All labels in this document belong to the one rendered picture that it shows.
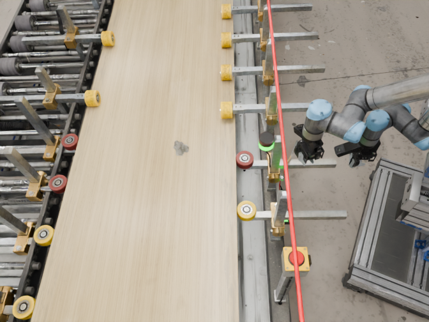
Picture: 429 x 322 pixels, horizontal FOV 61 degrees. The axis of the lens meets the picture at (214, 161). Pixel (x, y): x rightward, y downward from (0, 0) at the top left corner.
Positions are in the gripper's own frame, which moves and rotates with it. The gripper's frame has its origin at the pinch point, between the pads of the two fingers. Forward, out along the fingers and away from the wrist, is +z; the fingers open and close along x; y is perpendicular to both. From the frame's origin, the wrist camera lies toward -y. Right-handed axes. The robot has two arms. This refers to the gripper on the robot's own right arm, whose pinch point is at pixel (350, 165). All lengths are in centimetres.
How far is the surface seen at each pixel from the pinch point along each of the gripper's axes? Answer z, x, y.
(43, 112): 11, 46, -162
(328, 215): -2.9, -25.9, -14.2
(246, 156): -8.5, 0.3, -47.5
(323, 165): -3.1, -1.5, -12.8
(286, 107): -13.5, 24.3, -28.1
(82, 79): -1, 59, -137
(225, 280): -8, -53, -57
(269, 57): -26, 44, -35
